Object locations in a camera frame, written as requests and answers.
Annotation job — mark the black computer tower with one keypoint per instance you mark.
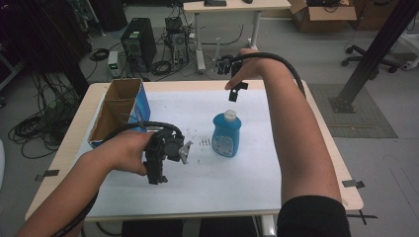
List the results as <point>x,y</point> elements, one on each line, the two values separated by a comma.
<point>138,44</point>

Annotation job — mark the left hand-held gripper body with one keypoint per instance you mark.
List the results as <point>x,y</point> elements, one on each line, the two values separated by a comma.
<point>169,146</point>

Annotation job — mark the light wooden table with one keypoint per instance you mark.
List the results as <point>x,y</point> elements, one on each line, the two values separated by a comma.
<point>59,164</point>

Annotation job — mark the black device on desk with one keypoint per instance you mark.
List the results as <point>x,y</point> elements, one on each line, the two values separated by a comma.
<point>214,2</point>

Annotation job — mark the small white power unit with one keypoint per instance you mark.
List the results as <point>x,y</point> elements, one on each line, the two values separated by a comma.
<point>113,63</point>

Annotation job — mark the black sleeve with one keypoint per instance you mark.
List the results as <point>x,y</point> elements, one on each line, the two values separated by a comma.
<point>313,219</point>

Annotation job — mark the person's right hand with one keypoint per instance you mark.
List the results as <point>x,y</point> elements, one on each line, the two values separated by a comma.
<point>253,67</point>

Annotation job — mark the black metal stand post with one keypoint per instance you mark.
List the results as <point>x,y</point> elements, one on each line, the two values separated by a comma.
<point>372,56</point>

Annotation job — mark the blue bottle with white cap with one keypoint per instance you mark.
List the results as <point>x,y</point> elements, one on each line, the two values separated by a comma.
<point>226,135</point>

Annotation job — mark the grey floor mat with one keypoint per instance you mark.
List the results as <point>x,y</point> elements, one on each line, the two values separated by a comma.
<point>359,118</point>

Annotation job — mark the open brown cardboard box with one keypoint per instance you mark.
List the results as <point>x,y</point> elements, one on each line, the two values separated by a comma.
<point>321,16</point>

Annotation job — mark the blue cardboard box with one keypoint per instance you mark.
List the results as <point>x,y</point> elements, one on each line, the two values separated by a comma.
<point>113,112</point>

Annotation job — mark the white-legged wooden desk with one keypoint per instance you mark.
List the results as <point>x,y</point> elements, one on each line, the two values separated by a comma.
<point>237,5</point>

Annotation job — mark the open computer case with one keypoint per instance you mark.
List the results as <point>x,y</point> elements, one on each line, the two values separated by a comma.
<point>178,42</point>

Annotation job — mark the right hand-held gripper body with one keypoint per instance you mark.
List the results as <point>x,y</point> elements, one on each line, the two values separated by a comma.
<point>227,65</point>

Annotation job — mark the black office chair base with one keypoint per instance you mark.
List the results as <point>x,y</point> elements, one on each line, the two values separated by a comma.
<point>369,59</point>

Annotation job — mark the white table mat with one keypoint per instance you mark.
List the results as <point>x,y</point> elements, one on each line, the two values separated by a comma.
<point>204,187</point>

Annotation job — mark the person's left hand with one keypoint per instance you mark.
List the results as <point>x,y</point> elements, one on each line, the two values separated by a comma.
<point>126,151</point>

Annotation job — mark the dark curtain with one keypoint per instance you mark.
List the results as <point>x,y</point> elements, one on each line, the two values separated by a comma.
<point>36,33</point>

